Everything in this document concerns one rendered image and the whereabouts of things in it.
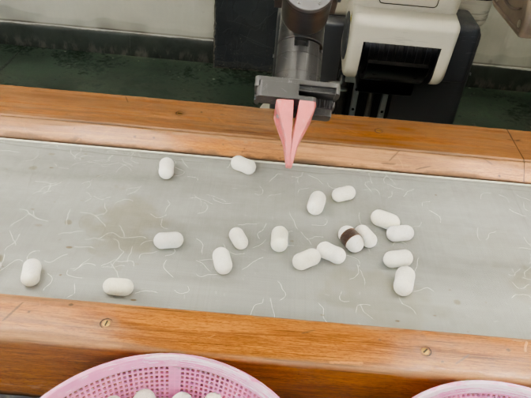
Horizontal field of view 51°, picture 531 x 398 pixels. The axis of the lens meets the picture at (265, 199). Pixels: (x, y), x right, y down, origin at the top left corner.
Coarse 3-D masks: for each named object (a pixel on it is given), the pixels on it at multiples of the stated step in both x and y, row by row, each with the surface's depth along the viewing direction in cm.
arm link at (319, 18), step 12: (276, 0) 71; (288, 0) 60; (300, 0) 60; (312, 0) 60; (324, 0) 60; (336, 0) 69; (288, 12) 62; (300, 12) 60; (312, 12) 60; (324, 12) 61; (288, 24) 65; (300, 24) 63; (312, 24) 63; (324, 24) 65
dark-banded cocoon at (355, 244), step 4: (344, 228) 66; (340, 232) 66; (340, 236) 66; (356, 236) 65; (360, 236) 65; (348, 240) 65; (352, 240) 64; (356, 240) 64; (360, 240) 65; (348, 244) 65; (352, 244) 64; (356, 244) 64; (360, 244) 64; (348, 248) 65; (352, 248) 64; (356, 248) 64; (360, 248) 65
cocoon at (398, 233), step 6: (390, 228) 67; (396, 228) 67; (402, 228) 67; (408, 228) 67; (390, 234) 67; (396, 234) 66; (402, 234) 67; (408, 234) 67; (390, 240) 67; (396, 240) 67; (402, 240) 67; (408, 240) 67
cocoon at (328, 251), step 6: (318, 246) 64; (324, 246) 63; (330, 246) 63; (336, 246) 63; (324, 252) 63; (330, 252) 63; (336, 252) 63; (342, 252) 63; (324, 258) 64; (330, 258) 63; (336, 258) 63; (342, 258) 63
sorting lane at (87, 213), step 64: (0, 192) 70; (64, 192) 71; (128, 192) 72; (192, 192) 73; (256, 192) 74; (384, 192) 76; (448, 192) 77; (512, 192) 78; (0, 256) 61; (64, 256) 62; (128, 256) 63; (192, 256) 63; (256, 256) 64; (448, 256) 66; (512, 256) 67; (320, 320) 57; (384, 320) 58; (448, 320) 59; (512, 320) 59
